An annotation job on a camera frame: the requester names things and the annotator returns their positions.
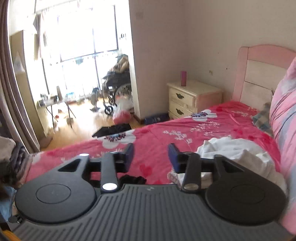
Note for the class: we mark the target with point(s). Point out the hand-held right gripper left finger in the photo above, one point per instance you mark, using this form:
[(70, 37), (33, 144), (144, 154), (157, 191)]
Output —
[(130, 157)]

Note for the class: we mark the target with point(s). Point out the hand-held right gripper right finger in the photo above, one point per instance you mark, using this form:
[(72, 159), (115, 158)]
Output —
[(173, 160)]

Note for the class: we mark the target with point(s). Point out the black printed t-shirt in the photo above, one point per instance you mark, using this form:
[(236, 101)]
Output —
[(134, 179)]

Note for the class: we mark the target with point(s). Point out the pile of white clothes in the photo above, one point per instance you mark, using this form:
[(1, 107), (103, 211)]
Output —
[(235, 150)]

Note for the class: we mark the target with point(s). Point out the stack of folded clothes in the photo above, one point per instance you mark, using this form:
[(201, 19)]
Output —
[(20, 160)]

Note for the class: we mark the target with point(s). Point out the pink floral blanket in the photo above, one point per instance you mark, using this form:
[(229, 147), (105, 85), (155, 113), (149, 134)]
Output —
[(157, 139)]

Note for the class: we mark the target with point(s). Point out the black floor mat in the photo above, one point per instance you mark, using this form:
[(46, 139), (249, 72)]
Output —
[(111, 131)]

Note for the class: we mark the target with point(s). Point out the translucent plastic bag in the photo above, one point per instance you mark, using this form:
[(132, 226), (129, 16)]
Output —
[(121, 115)]

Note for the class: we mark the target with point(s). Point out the dark blue box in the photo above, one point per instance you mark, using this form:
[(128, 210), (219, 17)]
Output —
[(157, 118)]

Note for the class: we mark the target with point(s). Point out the cream nightstand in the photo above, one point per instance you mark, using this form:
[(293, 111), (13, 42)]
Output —
[(185, 97)]

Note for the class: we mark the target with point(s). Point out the grey floor fan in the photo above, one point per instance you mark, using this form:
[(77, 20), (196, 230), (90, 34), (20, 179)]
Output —
[(95, 96)]

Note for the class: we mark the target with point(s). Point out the black wheelchair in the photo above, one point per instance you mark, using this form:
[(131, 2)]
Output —
[(118, 81)]

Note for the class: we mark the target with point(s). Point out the pink cup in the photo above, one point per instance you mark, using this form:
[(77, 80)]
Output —
[(183, 78)]

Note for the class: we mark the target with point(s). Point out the brown padded coat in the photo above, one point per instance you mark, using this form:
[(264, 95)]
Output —
[(121, 64)]

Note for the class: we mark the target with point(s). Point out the folding table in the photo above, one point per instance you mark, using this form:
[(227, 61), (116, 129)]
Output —
[(55, 101)]

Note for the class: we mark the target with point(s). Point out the checked pillow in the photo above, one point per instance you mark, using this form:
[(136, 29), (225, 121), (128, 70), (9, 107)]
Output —
[(263, 120)]

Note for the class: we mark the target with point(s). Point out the pink bed headboard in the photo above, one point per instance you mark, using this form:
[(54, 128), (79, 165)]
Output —
[(259, 76)]

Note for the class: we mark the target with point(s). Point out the pink striped quilt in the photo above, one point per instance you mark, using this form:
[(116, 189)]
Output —
[(286, 115)]

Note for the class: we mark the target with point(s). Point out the pale grey folded garment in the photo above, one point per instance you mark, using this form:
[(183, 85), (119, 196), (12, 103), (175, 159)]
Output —
[(7, 148)]

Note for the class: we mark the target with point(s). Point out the grey curtain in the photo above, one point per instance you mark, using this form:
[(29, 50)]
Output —
[(13, 104)]

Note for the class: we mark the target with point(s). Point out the beige cabinet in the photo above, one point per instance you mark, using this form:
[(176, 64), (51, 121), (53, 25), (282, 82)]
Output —
[(25, 76)]

